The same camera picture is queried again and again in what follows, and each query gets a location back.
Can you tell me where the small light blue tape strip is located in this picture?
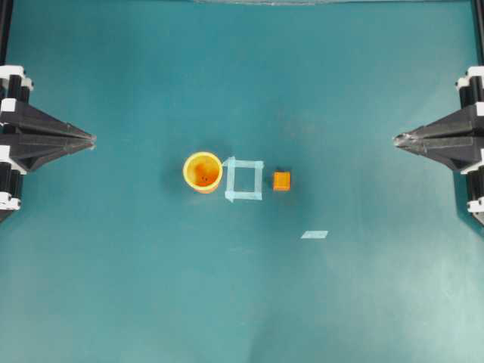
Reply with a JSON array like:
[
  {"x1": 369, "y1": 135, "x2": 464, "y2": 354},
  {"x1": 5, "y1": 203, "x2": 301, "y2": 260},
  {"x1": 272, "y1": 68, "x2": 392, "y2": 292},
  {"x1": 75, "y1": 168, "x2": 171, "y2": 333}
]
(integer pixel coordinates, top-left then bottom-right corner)
[{"x1": 301, "y1": 230, "x2": 328, "y2": 239}]

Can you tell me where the black frame post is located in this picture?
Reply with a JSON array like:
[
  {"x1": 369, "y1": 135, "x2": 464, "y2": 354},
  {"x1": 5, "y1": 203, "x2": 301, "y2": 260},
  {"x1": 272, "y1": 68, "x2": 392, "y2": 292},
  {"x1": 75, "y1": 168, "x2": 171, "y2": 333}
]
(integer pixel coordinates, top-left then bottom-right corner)
[
  {"x1": 0, "y1": 0, "x2": 14, "y2": 66},
  {"x1": 471, "y1": 0, "x2": 484, "y2": 66}
]

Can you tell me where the orange yellow plastic cup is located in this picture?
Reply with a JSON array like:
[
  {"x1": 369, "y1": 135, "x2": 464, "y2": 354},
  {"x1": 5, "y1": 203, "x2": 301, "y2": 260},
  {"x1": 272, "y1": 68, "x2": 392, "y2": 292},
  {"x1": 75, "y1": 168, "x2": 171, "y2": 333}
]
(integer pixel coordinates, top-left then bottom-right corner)
[{"x1": 183, "y1": 151, "x2": 223, "y2": 194}]

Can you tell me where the black frame post right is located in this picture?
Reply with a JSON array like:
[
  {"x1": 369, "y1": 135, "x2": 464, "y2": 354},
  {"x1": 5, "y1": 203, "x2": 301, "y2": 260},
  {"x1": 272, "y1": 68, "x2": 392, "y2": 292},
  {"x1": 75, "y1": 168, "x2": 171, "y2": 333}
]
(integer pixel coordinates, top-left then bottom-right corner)
[{"x1": 471, "y1": 0, "x2": 484, "y2": 66}]

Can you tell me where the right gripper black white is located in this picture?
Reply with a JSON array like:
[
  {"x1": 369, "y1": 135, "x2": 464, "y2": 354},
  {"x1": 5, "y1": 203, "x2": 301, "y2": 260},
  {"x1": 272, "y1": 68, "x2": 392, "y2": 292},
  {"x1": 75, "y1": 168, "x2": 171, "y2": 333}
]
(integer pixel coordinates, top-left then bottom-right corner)
[{"x1": 392, "y1": 65, "x2": 484, "y2": 228}]

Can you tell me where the small orange block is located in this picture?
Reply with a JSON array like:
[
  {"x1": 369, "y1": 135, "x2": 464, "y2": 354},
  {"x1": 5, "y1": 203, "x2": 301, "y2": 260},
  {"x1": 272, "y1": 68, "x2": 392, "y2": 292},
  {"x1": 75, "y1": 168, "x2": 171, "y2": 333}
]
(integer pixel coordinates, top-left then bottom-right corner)
[{"x1": 272, "y1": 171, "x2": 291, "y2": 191}]

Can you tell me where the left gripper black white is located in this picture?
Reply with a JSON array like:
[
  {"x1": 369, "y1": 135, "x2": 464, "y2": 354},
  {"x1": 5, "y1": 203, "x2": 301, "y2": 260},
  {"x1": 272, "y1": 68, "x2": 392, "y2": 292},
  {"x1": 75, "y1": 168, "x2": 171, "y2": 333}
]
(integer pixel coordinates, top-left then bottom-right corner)
[{"x1": 0, "y1": 64, "x2": 96, "y2": 222}]

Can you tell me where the black frame post left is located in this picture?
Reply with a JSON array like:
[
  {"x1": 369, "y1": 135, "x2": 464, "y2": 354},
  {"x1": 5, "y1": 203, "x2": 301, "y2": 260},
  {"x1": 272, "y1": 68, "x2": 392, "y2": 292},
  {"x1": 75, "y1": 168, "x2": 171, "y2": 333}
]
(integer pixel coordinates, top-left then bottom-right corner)
[{"x1": 0, "y1": 0, "x2": 14, "y2": 66}]

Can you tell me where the light blue tape square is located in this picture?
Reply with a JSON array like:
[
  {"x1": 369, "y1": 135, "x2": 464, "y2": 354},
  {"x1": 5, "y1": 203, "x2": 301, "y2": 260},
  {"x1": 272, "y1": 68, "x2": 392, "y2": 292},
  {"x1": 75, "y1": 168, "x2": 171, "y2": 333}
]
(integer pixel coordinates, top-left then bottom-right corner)
[{"x1": 222, "y1": 157, "x2": 264, "y2": 203}]

